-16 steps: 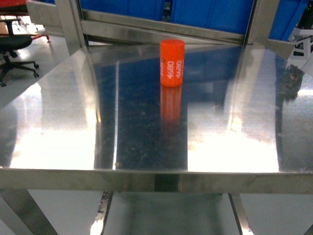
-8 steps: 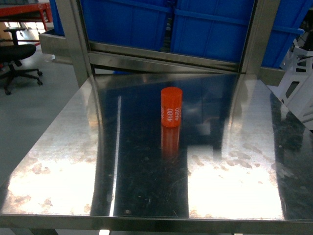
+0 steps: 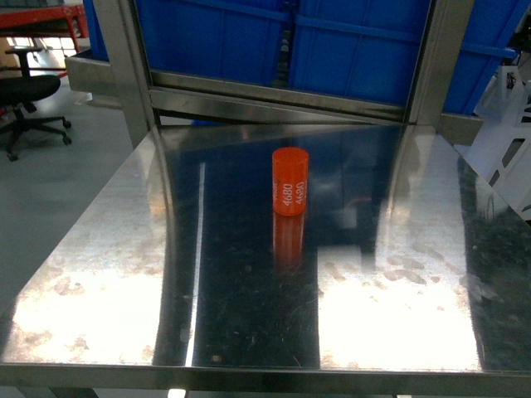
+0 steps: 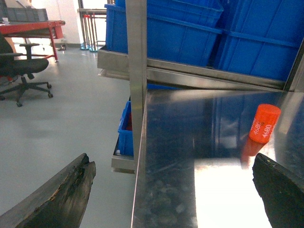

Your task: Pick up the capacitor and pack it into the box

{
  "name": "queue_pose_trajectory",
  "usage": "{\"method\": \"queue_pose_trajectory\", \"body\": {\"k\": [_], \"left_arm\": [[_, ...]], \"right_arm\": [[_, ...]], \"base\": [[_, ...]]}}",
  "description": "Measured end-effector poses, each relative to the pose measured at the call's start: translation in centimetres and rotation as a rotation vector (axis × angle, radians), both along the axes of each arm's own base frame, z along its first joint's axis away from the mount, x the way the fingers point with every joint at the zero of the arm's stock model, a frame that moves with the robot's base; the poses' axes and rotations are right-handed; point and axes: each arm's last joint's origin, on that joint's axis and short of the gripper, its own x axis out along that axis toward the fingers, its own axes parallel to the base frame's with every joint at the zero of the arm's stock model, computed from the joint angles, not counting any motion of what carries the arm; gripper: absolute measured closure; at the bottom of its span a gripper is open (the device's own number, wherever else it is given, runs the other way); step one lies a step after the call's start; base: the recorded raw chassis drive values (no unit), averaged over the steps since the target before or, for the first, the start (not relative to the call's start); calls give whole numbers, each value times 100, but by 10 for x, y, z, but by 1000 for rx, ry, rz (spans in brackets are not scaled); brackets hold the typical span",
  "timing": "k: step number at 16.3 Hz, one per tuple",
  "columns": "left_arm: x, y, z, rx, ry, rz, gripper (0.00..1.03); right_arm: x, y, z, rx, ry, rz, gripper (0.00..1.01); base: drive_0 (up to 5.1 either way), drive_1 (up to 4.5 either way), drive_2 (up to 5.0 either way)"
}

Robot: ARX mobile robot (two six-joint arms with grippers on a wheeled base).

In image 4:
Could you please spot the red metal workbench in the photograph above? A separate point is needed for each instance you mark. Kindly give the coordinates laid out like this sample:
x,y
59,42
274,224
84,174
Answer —
x,y
51,29

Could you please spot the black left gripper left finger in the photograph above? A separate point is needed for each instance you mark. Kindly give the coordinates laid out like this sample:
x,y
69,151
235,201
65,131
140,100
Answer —
x,y
59,203

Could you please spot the blue plastic bin left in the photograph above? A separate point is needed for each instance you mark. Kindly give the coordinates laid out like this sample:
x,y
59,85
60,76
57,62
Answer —
x,y
167,39

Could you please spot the black office chair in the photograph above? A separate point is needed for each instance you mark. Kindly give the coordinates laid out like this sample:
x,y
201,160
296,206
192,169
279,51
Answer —
x,y
10,67

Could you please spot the stainless steel rack frame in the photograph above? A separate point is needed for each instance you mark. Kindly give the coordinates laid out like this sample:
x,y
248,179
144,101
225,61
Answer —
x,y
140,70

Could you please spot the blue plastic bin right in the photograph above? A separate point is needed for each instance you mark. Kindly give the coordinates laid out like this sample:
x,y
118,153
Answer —
x,y
260,37

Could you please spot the grey plastic crate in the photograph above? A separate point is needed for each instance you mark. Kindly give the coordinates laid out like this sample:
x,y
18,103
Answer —
x,y
24,15

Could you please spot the steel barrier posts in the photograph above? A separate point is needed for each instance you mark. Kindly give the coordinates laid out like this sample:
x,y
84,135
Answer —
x,y
88,26

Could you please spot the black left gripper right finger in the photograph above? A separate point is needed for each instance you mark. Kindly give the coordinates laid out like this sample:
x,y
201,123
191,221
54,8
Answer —
x,y
282,192

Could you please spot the blue plastic bin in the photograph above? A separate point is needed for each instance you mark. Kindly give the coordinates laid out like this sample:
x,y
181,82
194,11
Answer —
x,y
260,37
167,39

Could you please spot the small blue bin lower shelf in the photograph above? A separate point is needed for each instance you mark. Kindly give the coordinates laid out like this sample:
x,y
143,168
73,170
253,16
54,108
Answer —
x,y
125,140

